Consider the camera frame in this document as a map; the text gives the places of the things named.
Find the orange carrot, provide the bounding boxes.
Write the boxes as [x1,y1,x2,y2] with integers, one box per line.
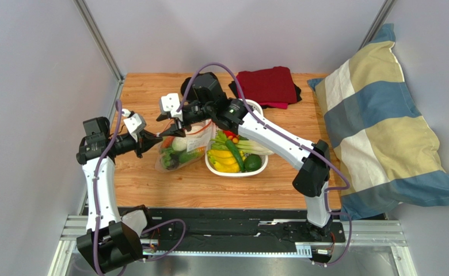
[160,136,175,149]

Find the white radish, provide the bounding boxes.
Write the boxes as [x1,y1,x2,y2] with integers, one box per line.
[172,125,210,152]

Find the clear orange-zip plastic bag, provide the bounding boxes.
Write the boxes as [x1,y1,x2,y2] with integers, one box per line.
[155,120,212,173]

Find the green apple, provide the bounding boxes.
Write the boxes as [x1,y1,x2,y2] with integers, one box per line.
[178,149,204,164]

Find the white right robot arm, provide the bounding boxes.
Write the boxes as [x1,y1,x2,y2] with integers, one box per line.
[157,73,332,235]

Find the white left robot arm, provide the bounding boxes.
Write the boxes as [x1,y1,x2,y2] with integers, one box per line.
[76,114,162,274]

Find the black baseball cap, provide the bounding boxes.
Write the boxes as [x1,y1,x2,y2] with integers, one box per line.
[180,73,210,101]

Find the red tomato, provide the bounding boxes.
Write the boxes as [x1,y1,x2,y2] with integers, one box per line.
[222,131,237,139]

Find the white green bok choy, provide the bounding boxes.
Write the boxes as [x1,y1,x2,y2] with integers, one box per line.
[210,131,273,155]

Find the green cucumber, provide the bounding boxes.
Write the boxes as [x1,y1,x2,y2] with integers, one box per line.
[225,140,245,173]

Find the yellow bananas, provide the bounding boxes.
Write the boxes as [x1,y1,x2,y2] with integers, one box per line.
[207,149,241,173]

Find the white plastic basket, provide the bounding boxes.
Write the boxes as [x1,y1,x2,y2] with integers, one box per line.
[204,99,268,178]

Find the green avocado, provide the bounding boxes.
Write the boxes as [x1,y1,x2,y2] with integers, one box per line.
[243,154,262,172]

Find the dark red folded cloth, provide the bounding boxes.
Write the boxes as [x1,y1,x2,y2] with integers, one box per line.
[236,66,298,109]

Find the striped blue yellow pillow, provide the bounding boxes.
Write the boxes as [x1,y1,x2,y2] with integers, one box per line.
[308,24,449,220]

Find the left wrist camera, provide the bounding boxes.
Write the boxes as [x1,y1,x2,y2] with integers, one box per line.
[122,109,147,141]

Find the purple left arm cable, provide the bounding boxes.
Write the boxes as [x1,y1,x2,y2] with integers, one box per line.
[92,99,134,276]

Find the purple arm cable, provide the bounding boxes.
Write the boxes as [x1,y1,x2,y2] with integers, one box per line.
[92,99,134,276]
[180,62,354,267]

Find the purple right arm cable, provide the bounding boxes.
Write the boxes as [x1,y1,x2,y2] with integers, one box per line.
[180,62,354,267]

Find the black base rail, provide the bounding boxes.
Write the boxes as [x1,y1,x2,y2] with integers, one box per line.
[107,206,346,254]

